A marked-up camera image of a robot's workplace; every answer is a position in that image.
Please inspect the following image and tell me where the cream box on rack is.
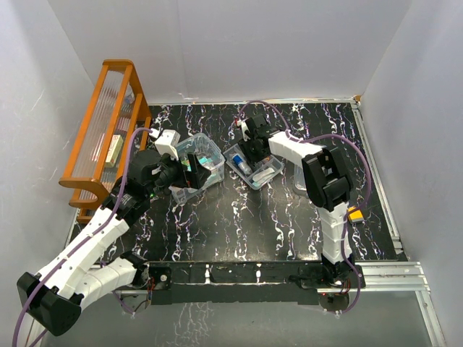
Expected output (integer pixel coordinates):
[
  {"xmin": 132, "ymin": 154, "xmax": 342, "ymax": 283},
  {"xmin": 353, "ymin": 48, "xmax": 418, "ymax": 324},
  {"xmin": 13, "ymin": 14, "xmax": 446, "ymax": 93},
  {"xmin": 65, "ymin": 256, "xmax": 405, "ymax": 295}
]
[{"xmin": 105, "ymin": 134, "xmax": 124, "ymax": 168}]

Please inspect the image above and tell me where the teal bandage packet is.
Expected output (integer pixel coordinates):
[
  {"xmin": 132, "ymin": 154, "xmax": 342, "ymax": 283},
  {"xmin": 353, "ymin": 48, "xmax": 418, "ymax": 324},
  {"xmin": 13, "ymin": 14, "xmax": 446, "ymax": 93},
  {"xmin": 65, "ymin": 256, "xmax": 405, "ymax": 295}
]
[{"xmin": 197, "ymin": 155, "xmax": 224, "ymax": 174}]

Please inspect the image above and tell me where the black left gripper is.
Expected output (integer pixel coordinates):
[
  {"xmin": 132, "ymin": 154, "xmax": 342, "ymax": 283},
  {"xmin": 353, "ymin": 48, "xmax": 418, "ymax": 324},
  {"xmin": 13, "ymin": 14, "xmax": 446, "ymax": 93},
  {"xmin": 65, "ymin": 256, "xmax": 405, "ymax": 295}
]
[{"xmin": 147, "ymin": 150, "xmax": 211, "ymax": 198}]

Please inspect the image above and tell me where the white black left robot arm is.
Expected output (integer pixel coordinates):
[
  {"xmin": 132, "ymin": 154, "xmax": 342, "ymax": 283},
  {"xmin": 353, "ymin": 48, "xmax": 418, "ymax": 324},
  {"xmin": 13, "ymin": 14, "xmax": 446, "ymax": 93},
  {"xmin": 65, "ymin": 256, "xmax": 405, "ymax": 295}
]
[{"xmin": 17, "ymin": 150, "xmax": 212, "ymax": 336}]

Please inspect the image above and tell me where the orange wooden rack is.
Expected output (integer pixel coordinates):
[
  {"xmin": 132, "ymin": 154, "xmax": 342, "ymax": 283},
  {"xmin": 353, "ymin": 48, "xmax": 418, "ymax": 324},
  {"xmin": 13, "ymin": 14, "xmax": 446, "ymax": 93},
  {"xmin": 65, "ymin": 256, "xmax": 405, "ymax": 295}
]
[{"xmin": 59, "ymin": 59, "xmax": 151, "ymax": 224}]

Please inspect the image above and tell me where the yellow white small block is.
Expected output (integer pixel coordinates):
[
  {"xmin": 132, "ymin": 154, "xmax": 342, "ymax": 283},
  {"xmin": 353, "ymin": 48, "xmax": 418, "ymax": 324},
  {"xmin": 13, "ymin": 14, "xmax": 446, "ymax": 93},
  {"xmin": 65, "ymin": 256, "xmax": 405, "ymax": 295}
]
[{"xmin": 348, "ymin": 208, "xmax": 365, "ymax": 224}]

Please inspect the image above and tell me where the clear medicine kit box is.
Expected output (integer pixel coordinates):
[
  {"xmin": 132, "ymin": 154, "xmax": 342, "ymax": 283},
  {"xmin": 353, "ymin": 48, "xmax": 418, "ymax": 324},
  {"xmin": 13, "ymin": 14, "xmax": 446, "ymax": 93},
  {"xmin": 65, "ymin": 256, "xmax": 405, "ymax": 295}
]
[{"xmin": 169, "ymin": 133, "xmax": 225, "ymax": 205}]

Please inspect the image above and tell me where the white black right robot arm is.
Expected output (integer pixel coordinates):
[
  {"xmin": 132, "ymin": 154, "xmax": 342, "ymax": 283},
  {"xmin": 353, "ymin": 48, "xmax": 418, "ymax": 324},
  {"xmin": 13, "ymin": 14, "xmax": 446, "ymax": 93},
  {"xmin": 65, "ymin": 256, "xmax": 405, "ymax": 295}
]
[{"xmin": 237, "ymin": 116, "xmax": 354, "ymax": 287}]

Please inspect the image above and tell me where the clear box lid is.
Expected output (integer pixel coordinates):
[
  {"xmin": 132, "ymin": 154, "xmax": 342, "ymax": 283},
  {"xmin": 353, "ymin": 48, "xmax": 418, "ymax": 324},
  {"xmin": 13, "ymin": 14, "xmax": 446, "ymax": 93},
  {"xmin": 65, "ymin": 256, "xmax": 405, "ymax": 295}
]
[{"xmin": 293, "ymin": 166, "xmax": 308, "ymax": 197}]

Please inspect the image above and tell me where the clear divided organizer tray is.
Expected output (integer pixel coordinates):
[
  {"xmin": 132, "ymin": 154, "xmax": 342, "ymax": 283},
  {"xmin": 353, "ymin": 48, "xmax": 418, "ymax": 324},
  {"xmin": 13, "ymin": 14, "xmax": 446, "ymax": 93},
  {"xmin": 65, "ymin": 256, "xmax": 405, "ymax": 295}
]
[{"xmin": 223, "ymin": 144, "xmax": 284, "ymax": 190}]

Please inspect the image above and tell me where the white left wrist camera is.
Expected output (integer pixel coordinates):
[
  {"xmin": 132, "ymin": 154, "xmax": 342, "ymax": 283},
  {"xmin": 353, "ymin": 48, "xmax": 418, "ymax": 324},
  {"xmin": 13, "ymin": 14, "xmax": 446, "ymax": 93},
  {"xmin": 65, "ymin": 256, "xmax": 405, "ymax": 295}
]
[{"xmin": 155, "ymin": 129, "xmax": 180, "ymax": 160}]

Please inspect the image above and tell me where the white paper leaflet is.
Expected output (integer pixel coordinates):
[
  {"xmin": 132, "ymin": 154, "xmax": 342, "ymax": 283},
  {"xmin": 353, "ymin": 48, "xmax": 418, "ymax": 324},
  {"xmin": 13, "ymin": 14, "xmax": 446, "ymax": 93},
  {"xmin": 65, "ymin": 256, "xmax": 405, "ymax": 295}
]
[{"xmin": 252, "ymin": 167, "xmax": 275, "ymax": 183}]

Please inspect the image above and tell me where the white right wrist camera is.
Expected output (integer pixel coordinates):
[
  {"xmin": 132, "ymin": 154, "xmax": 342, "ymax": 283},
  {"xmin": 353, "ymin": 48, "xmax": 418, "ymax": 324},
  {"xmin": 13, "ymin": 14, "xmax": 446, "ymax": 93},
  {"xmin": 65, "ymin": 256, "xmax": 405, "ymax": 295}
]
[{"xmin": 239, "ymin": 118, "xmax": 252, "ymax": 142}]

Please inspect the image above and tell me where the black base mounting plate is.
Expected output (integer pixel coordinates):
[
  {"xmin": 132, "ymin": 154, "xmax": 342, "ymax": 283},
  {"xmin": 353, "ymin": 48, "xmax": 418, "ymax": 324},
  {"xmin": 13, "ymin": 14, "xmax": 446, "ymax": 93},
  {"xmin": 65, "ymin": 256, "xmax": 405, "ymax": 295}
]
[{"xmin": 122, "ymin": 261, "xmax": 365, "ymax": 310}]

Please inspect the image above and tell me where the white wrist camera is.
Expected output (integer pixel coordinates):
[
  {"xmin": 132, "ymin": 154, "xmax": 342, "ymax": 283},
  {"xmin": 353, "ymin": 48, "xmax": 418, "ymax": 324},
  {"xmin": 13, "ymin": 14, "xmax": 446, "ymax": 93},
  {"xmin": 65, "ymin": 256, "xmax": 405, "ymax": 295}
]
[
  {"xmin": 155, "ymin": 129, "xmax": 180, "ymax": 160},
  {"xmin": 239, "ymin": 118, "xmax": 252, "ymax": 142}
]

